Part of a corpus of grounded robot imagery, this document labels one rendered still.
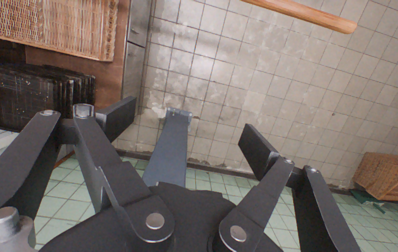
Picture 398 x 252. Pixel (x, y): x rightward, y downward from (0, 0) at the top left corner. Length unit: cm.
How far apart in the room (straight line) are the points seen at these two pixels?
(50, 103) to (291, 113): 195
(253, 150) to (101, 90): 112
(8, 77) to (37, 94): 12
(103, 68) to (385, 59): 253
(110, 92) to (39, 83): 36
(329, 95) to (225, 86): 111
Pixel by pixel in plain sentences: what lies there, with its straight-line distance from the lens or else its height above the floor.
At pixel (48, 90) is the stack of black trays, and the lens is 99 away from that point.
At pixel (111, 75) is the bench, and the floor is 58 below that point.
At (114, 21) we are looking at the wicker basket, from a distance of 114.
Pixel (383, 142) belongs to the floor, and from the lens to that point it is 295.
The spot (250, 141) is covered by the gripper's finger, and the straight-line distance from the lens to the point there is 18.
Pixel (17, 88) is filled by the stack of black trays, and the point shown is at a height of 90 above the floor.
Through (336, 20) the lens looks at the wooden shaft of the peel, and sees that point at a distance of 60.
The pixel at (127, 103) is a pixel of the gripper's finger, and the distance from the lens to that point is 17.
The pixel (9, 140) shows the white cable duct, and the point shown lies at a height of 75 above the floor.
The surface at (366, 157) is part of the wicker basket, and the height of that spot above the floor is 3.
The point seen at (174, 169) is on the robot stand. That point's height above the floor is 98.
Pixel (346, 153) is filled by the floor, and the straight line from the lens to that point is 268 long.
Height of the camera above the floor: 166
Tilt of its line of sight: 70 degrees down
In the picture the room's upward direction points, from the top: 172 degrees clockwise
